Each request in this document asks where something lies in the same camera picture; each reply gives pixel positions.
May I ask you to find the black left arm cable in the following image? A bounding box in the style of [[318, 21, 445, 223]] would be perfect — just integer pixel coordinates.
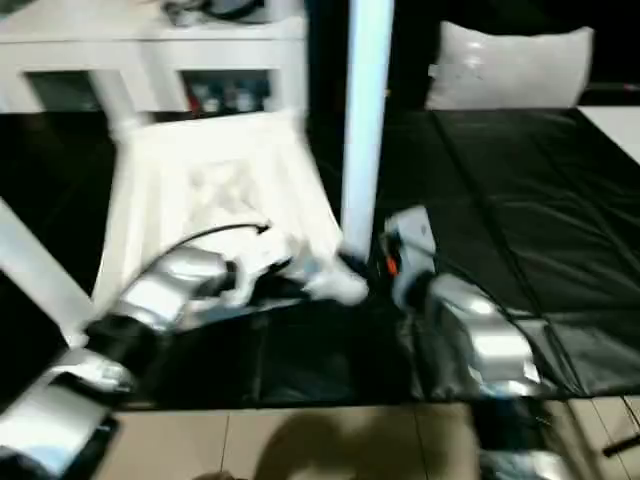
[[148, 218, 275, 272]]

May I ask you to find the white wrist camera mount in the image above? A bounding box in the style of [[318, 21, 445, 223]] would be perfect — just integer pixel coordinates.
[[226, 231, 297, 310], [383, 204, 437, 297]]

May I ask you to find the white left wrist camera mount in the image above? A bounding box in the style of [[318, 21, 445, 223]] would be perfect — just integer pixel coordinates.
[[226, 231, 297, 310]]

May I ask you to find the dark round device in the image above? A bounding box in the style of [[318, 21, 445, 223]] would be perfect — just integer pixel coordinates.
[[208, 0, 267, 20]]

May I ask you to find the white plastic table top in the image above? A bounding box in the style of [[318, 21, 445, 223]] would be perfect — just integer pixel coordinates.
[[63, 106, 370, 352]]

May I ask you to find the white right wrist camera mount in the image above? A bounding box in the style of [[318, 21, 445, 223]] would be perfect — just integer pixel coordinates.
[[383, 204, 437, 297]]

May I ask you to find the black box with gold label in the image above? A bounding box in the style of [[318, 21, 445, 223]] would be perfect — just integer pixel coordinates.
[[303, 0, 442, 112]]

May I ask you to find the black work mat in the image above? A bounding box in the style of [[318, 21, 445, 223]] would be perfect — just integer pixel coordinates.
[[0, 107, 640, 410]]

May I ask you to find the white flat board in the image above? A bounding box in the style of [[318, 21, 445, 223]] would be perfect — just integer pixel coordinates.
[[578, 103, 640, 165]]

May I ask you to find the grey cushion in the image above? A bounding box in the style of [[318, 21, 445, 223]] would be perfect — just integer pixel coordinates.
[[423, 19, 597, 111]]

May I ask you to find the white glass-door cabinet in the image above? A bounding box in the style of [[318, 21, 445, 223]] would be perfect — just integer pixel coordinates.
[[0, 0, 307, 117]]

